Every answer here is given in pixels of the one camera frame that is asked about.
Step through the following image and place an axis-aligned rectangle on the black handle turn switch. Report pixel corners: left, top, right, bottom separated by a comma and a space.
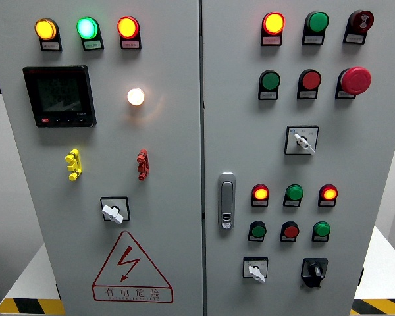
300, 257, 329, 289

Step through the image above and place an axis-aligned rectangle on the pale grey cabinet door with display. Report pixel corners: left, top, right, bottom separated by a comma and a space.
0, 0, 205, 316

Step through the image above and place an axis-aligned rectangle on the silver door lock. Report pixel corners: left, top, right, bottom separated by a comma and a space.
217, 172, 236, 230

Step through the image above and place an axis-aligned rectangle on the small red round lamp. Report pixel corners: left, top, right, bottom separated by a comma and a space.
251, 184, 269, 201
319, 184, 339, 201

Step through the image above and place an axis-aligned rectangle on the white round lamp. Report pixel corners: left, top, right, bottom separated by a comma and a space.
126, 87, 145, 107

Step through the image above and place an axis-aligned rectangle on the small green push button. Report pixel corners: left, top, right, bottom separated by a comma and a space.
249, 221, 267, 239

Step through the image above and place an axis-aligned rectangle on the small green round lamp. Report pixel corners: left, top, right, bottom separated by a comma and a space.
284, 184, 304, 201
313, 221, 331, 238

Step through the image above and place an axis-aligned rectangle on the large green push button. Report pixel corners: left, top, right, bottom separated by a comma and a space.
259, 69, 281, 92

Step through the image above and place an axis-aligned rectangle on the small red push button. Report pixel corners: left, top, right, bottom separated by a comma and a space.
280, 221, 300, 239

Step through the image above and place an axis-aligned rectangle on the large red push button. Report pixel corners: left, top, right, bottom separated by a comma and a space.
298, 68, 323, 91

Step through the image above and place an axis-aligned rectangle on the large red round lamp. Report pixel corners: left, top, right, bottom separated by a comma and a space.
117, 16, 140, 40
262, 12, 286, 36

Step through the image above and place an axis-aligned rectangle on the red warning triangle sign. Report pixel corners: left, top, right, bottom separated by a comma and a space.
92, 230, 174, 303

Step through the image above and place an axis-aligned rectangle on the pale grey cabinet door with lock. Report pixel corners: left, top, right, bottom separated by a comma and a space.
202, 0, 395, 316

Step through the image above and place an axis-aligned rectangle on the black display meter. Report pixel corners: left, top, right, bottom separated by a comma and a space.
22, 65, 97, 128

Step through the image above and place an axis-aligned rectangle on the large lit green round lamp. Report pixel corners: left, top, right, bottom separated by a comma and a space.
76, 16, 100, 40

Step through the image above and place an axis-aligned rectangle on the large red stop button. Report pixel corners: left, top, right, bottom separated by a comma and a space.
336, 66, 372, 96

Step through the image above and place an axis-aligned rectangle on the yellow round lamp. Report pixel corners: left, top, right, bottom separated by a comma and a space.
34, 18, 59, 41

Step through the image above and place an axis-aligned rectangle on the dark red buzzer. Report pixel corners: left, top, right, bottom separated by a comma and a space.
348, 9, 375, 33

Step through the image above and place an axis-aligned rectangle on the black yellow striped tape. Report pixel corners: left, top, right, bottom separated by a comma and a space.
350, 298, 395, 316
0, 298, 66, 316

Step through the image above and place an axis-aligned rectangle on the small red handle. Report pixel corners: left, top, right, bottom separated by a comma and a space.
136, 149, 150, 181

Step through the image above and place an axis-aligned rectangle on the white handle switch blue mark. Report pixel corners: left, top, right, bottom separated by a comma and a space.
284, 125, 319, 156

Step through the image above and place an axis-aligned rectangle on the small yellow handle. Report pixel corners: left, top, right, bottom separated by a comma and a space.
65, 149, 83, 182

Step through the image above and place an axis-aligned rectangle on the small white handle turn switch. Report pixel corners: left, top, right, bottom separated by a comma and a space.
242, 257, 269, 284

